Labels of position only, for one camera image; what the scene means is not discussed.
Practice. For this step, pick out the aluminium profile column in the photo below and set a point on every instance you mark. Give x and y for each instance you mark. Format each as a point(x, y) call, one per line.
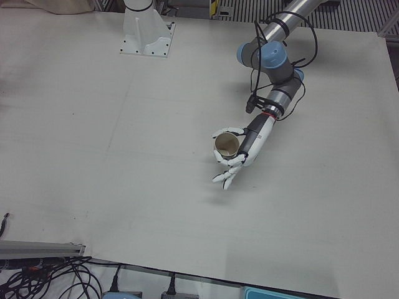
point(40, 247)

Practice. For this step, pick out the white pedestal mount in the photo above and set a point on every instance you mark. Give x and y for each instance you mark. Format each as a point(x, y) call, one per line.
point(143, 31)

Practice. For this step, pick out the tan paper cup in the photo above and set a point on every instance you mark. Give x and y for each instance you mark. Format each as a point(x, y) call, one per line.
point(227, 144)

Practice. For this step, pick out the light blue plastic bin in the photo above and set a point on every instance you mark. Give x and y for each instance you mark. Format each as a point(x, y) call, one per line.
point(290, 294)

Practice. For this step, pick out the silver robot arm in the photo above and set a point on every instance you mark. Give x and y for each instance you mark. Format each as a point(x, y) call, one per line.
point(275, 57)

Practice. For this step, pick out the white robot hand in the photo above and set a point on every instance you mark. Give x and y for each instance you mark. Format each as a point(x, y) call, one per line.
point(257, 140)

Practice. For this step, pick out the grey power adapter box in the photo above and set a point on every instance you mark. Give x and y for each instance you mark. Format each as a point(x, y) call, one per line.
point(179, 296)
point(123, 295)

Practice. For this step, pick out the yellow black striped post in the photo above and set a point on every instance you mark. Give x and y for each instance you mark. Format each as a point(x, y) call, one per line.
point(214, 7)

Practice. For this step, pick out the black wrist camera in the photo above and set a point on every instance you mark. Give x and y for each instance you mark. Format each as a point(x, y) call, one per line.
point(250, 104)

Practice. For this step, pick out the beige cloth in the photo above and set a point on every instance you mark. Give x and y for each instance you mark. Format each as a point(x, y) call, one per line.
point(62, 4)

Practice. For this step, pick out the aluminium frame rail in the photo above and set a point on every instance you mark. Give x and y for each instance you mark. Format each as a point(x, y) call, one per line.
point(389, 25)

